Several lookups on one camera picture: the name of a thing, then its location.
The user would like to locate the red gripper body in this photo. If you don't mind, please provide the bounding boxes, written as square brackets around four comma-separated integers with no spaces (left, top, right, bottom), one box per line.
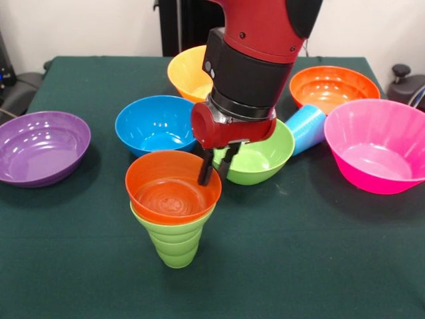
[190,101,278,150]

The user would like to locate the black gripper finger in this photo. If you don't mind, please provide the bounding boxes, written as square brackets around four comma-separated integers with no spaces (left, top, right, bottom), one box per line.
[216,141,244,182]
[197,148,216,187]

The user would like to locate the large green bowl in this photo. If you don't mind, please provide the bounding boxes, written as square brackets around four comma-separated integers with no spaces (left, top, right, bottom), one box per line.
[211,118,296,186]

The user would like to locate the small orange bowl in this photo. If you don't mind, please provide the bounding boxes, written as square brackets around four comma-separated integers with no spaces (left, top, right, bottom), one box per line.
[124,150,223,225]

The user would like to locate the small green bowl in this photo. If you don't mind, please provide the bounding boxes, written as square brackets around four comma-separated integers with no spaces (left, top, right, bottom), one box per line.
[129,200,217,246]

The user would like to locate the blue cup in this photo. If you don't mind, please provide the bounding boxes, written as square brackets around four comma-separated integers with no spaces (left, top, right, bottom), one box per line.
[284,104,327,157]

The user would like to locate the stack of green cups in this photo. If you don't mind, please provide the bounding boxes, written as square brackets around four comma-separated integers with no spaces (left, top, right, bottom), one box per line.
[153,232,202,269]

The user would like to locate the wide purple bowl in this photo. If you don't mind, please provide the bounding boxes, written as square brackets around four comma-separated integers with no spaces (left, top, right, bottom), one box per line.
[0,110,92,189]

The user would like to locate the blue bowl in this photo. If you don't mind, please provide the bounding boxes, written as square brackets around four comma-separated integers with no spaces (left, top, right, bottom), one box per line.
[114,95,199,159]

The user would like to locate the large yellow-orange bowl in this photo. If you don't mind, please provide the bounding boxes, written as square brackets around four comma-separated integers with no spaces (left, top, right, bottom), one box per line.
[167,45,215,104]

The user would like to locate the wide red-orange bowl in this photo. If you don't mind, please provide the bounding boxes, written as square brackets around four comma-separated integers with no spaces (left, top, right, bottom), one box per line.
[288,65,382,116]

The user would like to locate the large pink bowl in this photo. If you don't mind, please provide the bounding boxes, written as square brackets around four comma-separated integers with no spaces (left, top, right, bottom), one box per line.
[323,98,425,196]

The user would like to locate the dark green tablecloth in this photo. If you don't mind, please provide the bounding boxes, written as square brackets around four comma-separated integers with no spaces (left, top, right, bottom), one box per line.
[0,55,425,319]

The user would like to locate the grey chair with black knob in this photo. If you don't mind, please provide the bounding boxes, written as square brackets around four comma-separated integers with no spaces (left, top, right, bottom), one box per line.
[386,64,425,110]

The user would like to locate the black equipment box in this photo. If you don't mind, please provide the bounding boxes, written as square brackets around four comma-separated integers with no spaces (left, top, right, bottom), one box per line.
[0,29,17,92]

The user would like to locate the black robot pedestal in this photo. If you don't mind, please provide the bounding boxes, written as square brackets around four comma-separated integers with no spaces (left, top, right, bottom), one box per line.
[153,0,227,57]

